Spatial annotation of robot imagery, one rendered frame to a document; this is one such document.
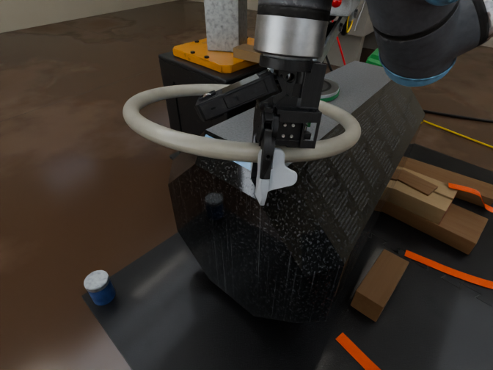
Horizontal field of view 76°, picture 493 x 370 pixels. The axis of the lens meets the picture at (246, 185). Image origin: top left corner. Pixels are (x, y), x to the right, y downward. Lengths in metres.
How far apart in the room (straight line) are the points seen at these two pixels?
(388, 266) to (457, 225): 0.55
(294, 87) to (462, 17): 0.20
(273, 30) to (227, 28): 1.49
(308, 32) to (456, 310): 1.52
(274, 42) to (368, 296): 1.22
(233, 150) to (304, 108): 0.12
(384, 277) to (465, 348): 0.39
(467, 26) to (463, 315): 1.44
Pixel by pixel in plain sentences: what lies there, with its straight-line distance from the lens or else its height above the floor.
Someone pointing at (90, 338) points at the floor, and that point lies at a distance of 1.60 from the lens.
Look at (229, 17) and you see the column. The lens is 1.89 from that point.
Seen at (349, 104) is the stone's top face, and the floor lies 0.80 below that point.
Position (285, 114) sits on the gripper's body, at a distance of 0.43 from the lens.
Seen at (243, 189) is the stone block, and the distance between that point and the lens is 0.92.
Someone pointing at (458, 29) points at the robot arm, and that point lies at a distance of 0.47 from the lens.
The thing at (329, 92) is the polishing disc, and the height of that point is 0.84.
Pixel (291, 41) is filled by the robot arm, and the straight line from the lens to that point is 0.41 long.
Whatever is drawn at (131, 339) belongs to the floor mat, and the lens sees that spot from 1.51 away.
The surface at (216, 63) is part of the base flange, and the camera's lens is 1.75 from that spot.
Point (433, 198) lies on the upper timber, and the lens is 1.95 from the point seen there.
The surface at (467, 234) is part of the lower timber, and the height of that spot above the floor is 0.11.
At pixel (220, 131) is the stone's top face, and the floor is 0.80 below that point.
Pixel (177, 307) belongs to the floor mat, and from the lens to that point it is 1.53.
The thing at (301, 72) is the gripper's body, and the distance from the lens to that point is 0.45.
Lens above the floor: 1.32
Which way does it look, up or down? 39 degrees down
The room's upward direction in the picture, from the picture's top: straight up
